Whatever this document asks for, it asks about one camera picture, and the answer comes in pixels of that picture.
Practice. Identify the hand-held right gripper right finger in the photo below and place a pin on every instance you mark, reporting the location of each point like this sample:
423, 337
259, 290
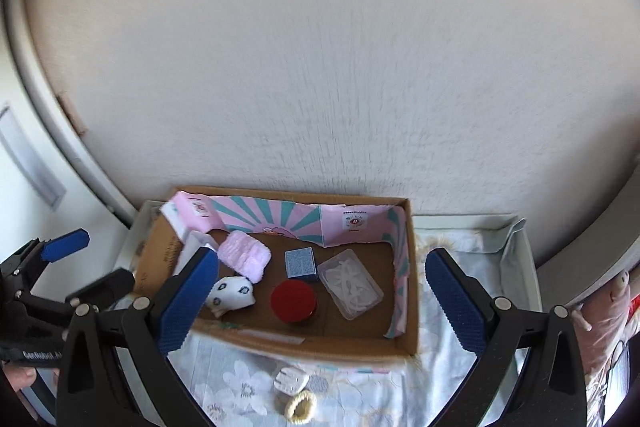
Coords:
456, 307

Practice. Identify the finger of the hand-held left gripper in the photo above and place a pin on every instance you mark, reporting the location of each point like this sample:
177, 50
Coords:
105, 284
65, 244

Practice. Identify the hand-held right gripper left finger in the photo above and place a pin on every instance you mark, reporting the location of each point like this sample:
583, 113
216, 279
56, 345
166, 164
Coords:
187, 302

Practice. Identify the white printed sock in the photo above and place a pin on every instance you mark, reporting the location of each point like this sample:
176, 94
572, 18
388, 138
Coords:
230, 297

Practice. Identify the white packet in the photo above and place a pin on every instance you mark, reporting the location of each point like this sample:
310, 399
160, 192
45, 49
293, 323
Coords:
197, 244

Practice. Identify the pink fluffy cloth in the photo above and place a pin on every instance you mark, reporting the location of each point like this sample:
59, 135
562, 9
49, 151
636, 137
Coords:
245, 257

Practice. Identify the red round tin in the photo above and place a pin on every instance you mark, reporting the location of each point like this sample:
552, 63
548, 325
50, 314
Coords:
292, 299

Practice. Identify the clear floss pick box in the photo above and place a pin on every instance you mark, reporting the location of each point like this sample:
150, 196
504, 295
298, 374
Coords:
350, 284

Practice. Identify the small blue-grey box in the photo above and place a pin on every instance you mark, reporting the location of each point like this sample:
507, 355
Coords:
300, 263

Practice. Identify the pink striped cardboard box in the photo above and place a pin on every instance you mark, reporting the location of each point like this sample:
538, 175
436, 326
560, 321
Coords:
330, 323

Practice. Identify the person's left hand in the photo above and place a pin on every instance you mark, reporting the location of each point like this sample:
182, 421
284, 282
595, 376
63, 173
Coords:
20, 378

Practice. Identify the white door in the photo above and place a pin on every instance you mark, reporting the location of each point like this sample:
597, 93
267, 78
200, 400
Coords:
20, 222

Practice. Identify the floral bed sheet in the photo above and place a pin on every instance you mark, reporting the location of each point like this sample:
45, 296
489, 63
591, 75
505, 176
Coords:
425, 382

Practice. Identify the white charger plug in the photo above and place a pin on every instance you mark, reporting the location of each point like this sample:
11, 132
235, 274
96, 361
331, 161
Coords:
290, 379

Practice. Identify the brown wooden piece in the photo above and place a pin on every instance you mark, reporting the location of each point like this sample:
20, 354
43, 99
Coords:
72, 114

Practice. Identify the cream hair scrunchie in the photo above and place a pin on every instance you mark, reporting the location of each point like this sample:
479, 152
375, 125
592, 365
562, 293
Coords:
282, 413

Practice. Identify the pink plush toy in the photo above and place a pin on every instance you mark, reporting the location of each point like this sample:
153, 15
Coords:
605, 322

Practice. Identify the laptop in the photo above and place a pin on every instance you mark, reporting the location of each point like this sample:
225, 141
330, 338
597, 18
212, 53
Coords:
617, 377

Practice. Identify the red cloth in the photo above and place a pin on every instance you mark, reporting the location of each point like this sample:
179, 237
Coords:
635, 309

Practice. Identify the white door frame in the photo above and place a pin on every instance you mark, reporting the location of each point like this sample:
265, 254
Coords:
75, 142

